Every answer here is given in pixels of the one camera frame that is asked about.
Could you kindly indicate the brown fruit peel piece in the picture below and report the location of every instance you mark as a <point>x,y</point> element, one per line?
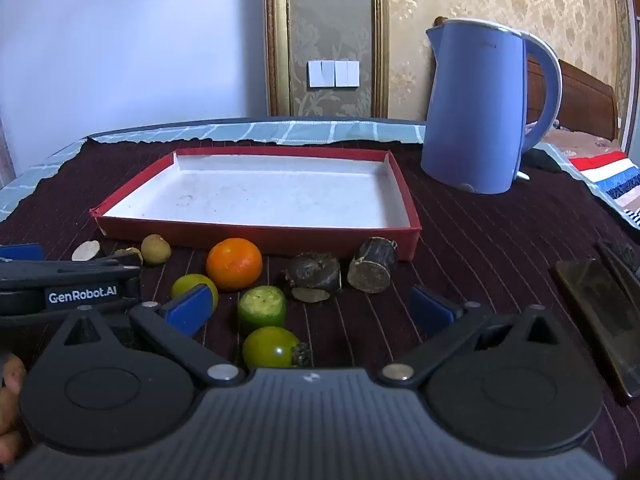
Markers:
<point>129,254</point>

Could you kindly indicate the yellow-green lime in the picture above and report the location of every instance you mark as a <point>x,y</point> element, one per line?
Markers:
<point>186,284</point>

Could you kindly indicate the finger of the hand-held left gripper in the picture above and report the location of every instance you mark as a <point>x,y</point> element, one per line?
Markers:
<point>22,252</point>
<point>100,272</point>

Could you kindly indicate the green lime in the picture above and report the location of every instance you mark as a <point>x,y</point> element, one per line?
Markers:
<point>270,347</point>

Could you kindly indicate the brown kiwi fruit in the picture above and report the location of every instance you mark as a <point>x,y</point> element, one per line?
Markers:
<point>156,249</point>

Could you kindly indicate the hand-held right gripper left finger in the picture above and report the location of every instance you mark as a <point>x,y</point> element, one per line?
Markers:
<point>189,310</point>

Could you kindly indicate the pink bed blanket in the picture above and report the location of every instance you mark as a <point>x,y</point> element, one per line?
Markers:
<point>580,142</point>

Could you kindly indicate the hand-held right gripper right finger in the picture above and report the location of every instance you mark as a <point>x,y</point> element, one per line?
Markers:
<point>432,309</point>

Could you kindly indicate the wooden bed headboard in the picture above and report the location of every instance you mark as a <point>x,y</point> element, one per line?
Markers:
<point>585,100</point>

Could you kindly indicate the blue electric kettle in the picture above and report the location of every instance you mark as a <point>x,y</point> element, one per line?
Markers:
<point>475,110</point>

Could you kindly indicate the pale fruit peel piece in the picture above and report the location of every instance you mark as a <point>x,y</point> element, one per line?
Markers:
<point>86,250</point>

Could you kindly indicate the teal plaid cloth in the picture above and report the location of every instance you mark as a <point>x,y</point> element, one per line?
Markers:
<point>250,132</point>

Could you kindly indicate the small sugarcane chip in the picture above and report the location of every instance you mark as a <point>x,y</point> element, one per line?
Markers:
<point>309,295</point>

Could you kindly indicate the red white blue striped cloth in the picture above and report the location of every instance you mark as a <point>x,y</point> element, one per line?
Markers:
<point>610,170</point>

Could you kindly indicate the red cardboard box tray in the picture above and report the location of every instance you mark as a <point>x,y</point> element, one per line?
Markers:
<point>260,195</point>

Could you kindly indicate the dark maroon striped cloth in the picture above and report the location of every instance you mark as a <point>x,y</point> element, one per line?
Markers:
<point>500,240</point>

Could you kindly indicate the smooth orange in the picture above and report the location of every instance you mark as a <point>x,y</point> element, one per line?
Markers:
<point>234,264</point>

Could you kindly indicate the cut green fruit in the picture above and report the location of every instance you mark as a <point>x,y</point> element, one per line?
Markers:
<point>261,310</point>

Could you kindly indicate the white wall switch panel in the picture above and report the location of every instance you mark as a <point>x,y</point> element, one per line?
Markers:
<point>332,73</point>

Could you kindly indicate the dark glossy flat case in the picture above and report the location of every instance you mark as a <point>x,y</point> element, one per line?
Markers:
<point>600,320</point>

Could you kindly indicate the gold wall frame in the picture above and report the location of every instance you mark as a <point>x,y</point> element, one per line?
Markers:
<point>277,35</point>

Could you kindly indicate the person's left hand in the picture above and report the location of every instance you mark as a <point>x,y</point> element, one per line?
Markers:
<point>10,400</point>

